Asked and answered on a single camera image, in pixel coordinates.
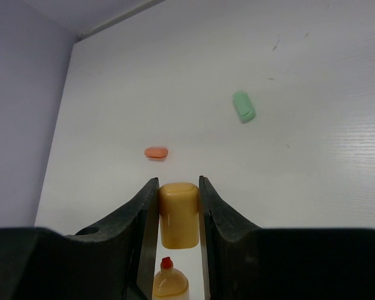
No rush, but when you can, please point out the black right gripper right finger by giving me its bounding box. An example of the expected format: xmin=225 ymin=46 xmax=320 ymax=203
xmin=199 ymin=177 xmax=375 ymax=299

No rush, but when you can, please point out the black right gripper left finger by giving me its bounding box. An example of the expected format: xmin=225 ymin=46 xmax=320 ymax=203
xmin=0 ymin=178 xmax=159 ymax=299

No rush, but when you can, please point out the pink orange pencil-shaped case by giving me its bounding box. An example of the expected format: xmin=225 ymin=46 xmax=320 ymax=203
xmin=152 ymin=257 xmax=190 ymax=300

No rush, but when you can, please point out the yellow orange eraser cap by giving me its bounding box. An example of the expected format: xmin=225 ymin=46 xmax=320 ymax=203
xmin=159 ymin=182 xmax=199 ymax=249

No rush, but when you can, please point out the small orange eraser cap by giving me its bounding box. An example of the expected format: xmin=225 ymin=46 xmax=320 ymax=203
xmin=144 ymin=147 xmax=169 ymax=160

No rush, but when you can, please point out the mint green eraser cap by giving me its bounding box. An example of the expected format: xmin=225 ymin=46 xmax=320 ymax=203
xmin=232 ymin=91 xmax=256 ymax=124

